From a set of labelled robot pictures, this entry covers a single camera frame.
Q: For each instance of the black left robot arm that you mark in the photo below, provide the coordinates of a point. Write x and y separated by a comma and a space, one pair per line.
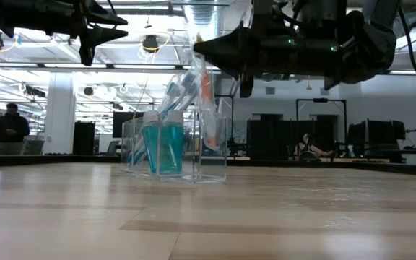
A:
20, 14

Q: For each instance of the white column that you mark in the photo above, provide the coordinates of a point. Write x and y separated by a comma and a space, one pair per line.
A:
60, 112

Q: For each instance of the black wall screen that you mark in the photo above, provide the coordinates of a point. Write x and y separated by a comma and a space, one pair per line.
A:
117, 124

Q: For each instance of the black partition panels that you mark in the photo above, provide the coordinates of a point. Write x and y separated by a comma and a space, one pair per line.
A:
273, 139

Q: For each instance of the orange toothbrush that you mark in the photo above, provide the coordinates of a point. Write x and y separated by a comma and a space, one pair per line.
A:
208, 108

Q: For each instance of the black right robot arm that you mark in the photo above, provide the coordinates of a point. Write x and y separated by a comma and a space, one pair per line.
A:
370, 39

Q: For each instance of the black cabinet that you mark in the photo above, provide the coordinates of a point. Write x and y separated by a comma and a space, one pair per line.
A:
84, 137

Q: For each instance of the clear plastic bag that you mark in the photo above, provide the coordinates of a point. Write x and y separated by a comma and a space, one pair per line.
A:
211, 159

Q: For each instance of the person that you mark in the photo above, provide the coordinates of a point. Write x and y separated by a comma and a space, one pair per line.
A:
311, 146
10, 126

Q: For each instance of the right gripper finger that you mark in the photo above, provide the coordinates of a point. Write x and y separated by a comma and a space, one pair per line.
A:
229, 48

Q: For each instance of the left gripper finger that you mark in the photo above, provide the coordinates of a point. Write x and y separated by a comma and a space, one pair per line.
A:
99, 18
101, 35

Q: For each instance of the distant black robot station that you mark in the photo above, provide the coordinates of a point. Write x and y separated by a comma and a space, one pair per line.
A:
377, 139

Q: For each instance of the grey chair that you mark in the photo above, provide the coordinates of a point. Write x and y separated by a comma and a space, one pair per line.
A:
33, 147

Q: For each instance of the black aluminium table frame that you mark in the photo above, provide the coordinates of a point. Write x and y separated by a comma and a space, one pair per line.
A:
302, 164

